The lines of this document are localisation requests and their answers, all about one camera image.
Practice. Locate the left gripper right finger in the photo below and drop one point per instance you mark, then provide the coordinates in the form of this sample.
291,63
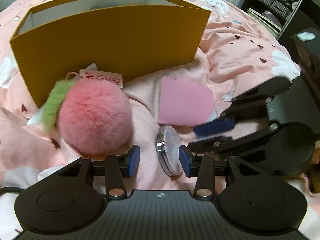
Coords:
200,166

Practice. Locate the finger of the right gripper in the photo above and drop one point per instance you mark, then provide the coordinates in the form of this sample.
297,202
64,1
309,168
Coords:
206,145
214,127

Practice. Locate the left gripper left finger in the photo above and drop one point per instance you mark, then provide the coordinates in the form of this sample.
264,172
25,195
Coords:
117,168

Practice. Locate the glitter round compact mirror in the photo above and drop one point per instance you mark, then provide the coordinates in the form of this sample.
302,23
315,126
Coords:
167,147

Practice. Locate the pink card wallet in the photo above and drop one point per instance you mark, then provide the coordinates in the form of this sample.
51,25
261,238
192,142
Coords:
184,103

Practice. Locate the pink fluffy peach plush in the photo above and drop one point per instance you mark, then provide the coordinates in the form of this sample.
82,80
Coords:
93,117

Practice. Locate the pink patterned bed sheet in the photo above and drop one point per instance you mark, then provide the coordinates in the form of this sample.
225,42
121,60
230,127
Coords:
49,190

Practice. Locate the pink paper tag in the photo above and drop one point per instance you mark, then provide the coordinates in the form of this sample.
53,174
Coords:
92,74

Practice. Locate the storage shelf with baskets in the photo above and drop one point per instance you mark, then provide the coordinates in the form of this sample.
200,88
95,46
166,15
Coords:
274,15

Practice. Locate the yellow cardboard box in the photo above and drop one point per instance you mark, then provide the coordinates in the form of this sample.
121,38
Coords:
129,37

